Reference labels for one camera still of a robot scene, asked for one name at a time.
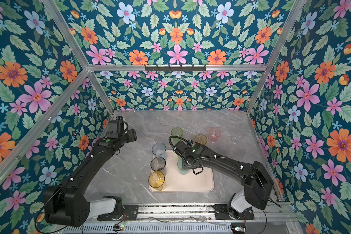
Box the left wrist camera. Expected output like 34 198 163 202
106 116 128 139

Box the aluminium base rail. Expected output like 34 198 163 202
77 202 298 224

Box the beige plastic tray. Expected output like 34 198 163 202
149 150 214 193

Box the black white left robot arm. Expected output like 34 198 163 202
43 129 137 227

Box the grey tall glass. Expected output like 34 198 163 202
150 157 166 175

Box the teal short glass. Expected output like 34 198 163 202
177 158 190 175

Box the green short glass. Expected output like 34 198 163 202
171 127 183 142

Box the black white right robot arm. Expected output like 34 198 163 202
173 142 274 215

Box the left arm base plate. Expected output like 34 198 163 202
97 204 139 221

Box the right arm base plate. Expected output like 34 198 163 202
212 204 254 221

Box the metal hook rail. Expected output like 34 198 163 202
144 65 207 72

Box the clear short glass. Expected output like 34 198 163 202
232 135 240 145

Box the white vented cable duct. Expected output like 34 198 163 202
63 222 233 234

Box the pink short glass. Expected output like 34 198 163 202
208 127 221 143

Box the yellow short glass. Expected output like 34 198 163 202
194 134 208 145

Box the blue tall glass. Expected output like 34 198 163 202
152 142 167 158

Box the yellow tall glass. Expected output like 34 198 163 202
148 171 165 191

